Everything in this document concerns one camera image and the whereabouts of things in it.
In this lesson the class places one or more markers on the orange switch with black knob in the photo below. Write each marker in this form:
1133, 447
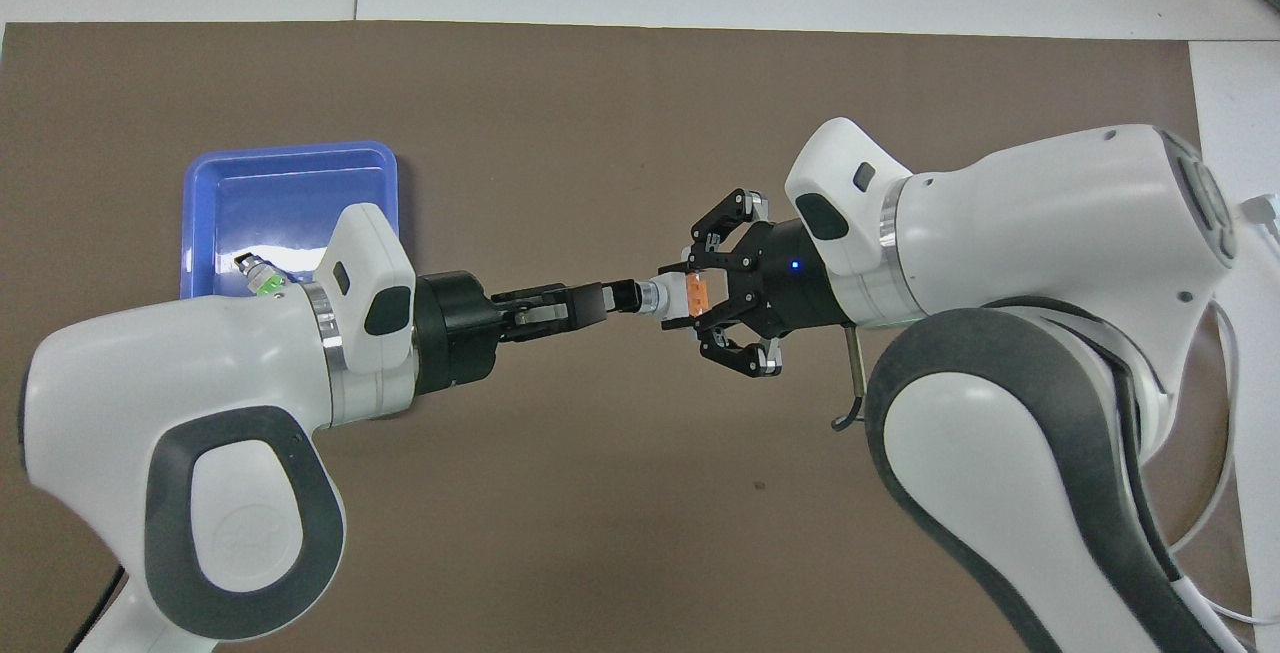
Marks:
665, 298

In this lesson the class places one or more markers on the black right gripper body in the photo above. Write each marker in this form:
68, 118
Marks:
790, 278

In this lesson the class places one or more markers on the green push button switch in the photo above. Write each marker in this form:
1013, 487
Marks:
262, 278

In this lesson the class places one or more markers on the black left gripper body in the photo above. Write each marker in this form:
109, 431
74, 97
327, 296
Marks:
455, 333

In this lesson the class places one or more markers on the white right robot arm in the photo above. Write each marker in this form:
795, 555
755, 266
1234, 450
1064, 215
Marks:
1030, 253

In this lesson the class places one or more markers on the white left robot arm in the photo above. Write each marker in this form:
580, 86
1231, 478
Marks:
200, 373

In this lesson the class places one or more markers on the white plug connector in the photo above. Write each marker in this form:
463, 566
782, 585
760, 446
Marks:
1262, 211

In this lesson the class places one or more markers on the brown table mat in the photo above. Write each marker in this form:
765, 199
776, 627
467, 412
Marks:
600, 133

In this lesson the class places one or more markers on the blue plastic tray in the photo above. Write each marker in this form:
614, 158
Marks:
270, 203

